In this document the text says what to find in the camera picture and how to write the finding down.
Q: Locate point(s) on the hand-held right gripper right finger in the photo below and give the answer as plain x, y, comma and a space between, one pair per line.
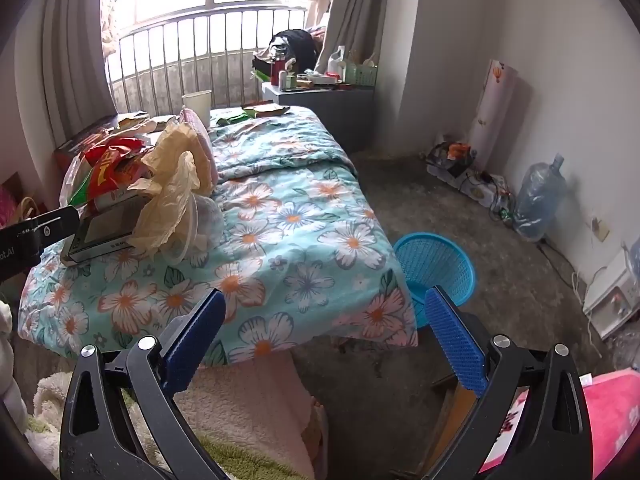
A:
455, 340

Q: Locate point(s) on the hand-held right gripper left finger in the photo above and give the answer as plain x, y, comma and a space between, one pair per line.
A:
200, 340

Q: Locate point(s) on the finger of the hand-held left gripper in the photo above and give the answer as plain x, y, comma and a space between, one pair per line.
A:
55, 222

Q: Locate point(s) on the red green chips bag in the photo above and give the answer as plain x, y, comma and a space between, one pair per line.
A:
110, 165

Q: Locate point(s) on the blue plastic basket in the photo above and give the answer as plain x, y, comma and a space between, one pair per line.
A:
435, 260

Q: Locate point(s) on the clear plastic container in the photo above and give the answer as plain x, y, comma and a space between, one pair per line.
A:
205, 225

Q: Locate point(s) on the beige paper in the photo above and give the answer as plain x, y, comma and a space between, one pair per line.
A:
170, 200

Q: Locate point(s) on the red cardboard box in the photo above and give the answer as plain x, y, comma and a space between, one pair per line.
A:
80, 142

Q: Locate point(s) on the cream fleece cloth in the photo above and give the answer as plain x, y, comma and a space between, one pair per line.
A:
250, 410

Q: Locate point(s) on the yellow snack wrapper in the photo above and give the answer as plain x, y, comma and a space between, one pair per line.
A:
132, 121

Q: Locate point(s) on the white power strip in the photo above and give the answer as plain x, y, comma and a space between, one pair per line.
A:
482, 187

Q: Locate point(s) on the white electric appliance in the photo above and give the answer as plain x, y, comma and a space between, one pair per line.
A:
612, 300

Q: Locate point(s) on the large blue water jug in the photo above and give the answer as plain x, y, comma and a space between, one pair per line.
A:
537, 195

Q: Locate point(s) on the pink tissue packet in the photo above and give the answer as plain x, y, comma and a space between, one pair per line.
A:
615, 410

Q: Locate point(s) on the pink woven basket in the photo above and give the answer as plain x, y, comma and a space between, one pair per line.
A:
197, 120

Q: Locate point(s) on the beige curtain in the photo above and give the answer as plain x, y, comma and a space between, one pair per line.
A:
75, 45
350, 10

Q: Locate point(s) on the black orange bag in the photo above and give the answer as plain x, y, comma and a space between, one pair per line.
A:
450, 157

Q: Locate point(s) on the white paper cup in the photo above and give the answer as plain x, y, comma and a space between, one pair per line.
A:
197, 107

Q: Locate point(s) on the small blue container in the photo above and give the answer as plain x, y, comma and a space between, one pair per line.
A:
636, 260

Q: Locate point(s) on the green snack wrapper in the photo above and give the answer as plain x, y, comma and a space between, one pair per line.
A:
232, 118

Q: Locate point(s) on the metal window railing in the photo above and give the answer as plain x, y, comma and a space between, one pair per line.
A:
200, 60

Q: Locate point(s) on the grey bedside cabinet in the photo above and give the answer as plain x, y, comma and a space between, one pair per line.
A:
340, 115

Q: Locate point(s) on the red thermos bottle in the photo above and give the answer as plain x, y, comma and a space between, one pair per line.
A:
276, 71

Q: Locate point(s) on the green plastic basket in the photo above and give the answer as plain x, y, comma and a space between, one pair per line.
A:
362, 75

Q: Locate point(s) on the black backpack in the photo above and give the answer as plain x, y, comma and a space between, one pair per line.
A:
295, 47

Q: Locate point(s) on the white detergent bottle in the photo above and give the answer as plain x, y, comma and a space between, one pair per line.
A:
337, 65

